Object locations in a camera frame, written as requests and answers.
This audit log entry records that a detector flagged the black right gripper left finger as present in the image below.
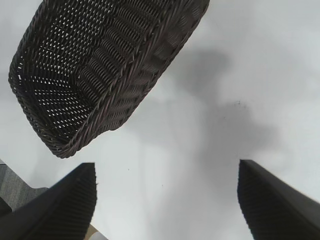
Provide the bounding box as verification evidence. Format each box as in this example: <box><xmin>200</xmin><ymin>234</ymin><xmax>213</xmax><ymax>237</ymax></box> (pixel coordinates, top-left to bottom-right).
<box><xmin>0</xmin><ymin>162</ymin><xmax>98</xmax><ymax>240</ymax></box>

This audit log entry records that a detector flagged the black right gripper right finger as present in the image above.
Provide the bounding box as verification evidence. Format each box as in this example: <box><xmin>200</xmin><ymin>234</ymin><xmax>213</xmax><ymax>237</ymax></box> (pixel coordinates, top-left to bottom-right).
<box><xmin>236</xmin><ymin>159</ymin><xmax>320</xmax><ymax>240</ymax></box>

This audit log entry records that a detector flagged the dark brown wicker basket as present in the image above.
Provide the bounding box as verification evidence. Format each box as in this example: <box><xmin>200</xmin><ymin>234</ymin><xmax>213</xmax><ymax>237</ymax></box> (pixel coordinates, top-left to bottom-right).
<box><xmin>7</xmin><ymin>0</ymin><xmax>211</xmax><ymax>160</ymax></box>

